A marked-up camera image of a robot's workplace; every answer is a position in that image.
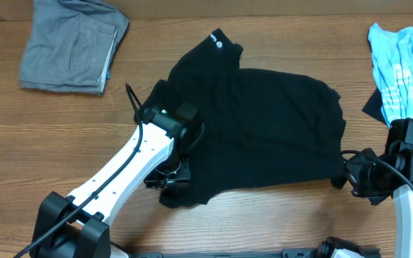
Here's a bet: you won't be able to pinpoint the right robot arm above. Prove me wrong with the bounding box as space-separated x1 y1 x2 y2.
332 118 413 257

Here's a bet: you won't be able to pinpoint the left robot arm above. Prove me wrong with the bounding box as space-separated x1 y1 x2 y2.
26 103 204 258

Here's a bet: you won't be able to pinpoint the dark garment under blue shirt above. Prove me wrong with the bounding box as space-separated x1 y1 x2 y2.
362 89 386 124

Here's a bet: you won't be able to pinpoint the folded grey shorts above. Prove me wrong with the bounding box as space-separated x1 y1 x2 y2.
19 0 130 95

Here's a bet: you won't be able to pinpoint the light blue t-shirt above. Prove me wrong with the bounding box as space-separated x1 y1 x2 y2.
368 24 413 126

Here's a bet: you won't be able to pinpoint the black polo shirt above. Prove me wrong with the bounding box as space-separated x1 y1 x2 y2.
144 29 346 209

